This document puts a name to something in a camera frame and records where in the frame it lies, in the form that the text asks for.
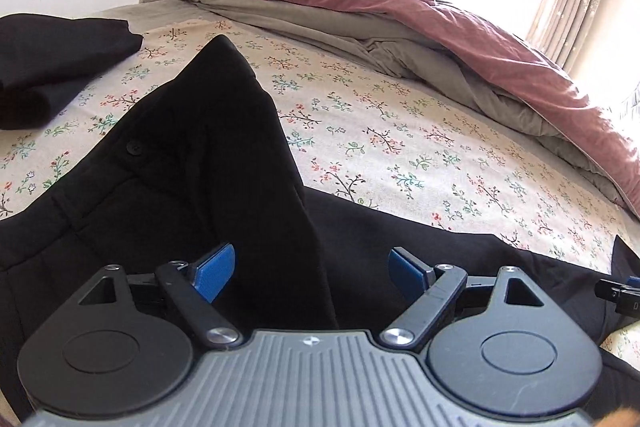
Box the black pants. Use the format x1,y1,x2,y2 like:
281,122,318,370
1,36,629,419

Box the pink and grey duvet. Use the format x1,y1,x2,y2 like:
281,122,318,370
139,0,640,220

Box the floral bed sheet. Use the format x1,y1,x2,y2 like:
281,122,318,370
1,17,639,272

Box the folded black garment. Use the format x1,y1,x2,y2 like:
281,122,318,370
1,13,143,130

